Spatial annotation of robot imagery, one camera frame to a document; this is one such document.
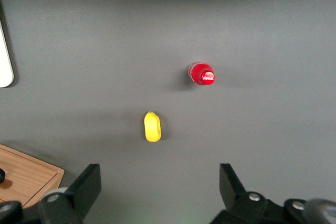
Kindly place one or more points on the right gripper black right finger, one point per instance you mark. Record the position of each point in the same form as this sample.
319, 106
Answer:
236, 203

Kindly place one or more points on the beige plastic tray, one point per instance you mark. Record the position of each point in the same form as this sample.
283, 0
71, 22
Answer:
4, 61

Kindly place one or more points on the yellow lemon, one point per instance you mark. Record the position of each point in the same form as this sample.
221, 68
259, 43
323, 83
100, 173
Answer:
152, 127

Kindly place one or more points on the wooden drawer cabinet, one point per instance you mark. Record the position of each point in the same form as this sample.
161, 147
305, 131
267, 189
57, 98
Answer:
29, 176

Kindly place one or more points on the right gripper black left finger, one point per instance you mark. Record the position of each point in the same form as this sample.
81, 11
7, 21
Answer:
78, 197

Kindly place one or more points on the red cola bottle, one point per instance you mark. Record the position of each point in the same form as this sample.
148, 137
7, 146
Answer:
200, 73

